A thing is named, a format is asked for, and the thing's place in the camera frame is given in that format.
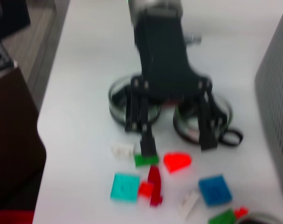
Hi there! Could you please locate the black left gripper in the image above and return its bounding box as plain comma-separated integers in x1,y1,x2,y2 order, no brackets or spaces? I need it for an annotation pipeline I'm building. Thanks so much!
131,14,214,103

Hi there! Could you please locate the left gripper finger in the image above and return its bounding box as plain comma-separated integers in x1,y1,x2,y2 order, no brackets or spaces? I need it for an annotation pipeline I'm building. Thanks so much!
196,91,228,152
124,89,159,157

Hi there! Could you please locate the white toy brick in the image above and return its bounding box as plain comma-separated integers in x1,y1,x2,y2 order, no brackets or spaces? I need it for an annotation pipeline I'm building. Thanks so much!
178,189,200,220
110,142,136,158

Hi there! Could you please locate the small red sloped block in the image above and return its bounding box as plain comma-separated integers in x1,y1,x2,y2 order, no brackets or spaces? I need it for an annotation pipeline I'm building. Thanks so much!
233,205,249,219

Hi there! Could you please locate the green toy brick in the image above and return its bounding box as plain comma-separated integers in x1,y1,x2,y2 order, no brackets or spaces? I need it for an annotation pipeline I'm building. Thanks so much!
207,208,237,224
134,153,160,168

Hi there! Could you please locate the bright red curved block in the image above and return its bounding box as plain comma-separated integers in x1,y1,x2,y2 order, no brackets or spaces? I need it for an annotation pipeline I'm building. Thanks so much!
163,151,193,174

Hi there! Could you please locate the dark red arch block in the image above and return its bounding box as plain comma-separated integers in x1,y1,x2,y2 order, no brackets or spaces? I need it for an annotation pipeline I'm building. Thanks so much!
147,165,164,207

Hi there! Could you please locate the small red square block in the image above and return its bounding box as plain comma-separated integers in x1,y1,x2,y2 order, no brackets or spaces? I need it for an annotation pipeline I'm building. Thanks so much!
138,181,155,198

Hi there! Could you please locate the teal square plate block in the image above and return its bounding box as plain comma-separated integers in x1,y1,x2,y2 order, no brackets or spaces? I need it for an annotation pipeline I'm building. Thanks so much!
110,172,141,203

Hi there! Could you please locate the blue square plate block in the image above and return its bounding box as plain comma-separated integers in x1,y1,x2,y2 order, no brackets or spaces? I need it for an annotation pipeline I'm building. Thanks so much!
198,174,233,207

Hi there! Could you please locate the grey perforated plastic storage bin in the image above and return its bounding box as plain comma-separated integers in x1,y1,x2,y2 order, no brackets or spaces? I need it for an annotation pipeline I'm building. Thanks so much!
255,0,283,205

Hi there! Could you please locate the brown cabinet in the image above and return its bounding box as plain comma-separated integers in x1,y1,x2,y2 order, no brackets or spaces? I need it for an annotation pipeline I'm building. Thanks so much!
0,66,48,212

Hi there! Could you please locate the red stool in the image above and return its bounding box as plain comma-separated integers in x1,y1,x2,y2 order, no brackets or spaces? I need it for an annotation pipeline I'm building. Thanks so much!
0,209,35,224

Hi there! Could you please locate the black keyboard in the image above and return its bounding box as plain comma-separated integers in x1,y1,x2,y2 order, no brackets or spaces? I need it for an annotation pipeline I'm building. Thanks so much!
0,41,15,73

